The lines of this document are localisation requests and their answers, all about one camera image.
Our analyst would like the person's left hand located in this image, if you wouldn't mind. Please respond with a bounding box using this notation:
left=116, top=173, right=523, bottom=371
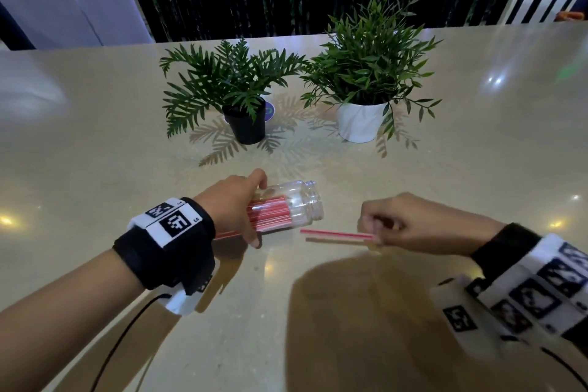
left=193, top=169, right=268, bottom=248

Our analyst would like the person's right hand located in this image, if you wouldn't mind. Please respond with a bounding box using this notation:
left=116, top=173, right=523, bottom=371
left=358, top=192, right=506, bottom=257

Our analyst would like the single red striped straw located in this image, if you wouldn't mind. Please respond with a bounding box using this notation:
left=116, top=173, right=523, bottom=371
left=300, top=228, right=375, bottom=241

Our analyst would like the clear plastic jar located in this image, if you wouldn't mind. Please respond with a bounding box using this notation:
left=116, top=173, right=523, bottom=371
left=248, top=180, right=325, bottom=234

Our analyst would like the person's left forearm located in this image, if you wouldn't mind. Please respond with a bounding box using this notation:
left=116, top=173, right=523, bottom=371
left=0, top=248, right=147, bottom=392

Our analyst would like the bundle of red straws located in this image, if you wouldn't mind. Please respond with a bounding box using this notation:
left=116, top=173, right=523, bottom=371
left=214, top=195, right=295, bottom=241

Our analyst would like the fern plant in black pot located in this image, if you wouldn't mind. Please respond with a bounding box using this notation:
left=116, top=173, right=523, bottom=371
left=159, top=38, right=307, bottom=145

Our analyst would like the leafy plant in white pot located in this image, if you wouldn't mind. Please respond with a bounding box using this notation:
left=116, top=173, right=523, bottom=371
left=300, top=0, right=443, bottom=144

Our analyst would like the black left wrist camera band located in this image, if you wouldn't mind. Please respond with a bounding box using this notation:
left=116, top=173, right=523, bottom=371
left=113, top=197, right=217, bottom=317

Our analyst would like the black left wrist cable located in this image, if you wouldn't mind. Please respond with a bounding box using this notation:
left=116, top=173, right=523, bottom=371
left=89, top=293, right=173, bottom=392

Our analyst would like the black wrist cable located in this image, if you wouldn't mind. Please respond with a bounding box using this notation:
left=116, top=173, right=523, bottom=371
left=89, top=293, right=173, bottom=392
left=540, top=347, right=588, bottom=390

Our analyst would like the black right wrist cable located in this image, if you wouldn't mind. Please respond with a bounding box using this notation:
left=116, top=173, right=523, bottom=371
left=540, top=347, right=588, bottom=390

